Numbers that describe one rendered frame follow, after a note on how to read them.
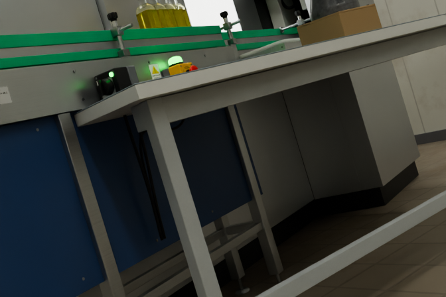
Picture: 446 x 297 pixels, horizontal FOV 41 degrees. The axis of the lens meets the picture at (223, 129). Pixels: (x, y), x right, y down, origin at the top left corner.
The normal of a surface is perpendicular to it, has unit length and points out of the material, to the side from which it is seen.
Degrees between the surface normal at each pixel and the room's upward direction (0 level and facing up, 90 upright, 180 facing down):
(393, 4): 90
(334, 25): 90
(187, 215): 90
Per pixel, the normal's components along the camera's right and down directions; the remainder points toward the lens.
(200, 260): 0.58, -0.17
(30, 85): 0.79, -0.24
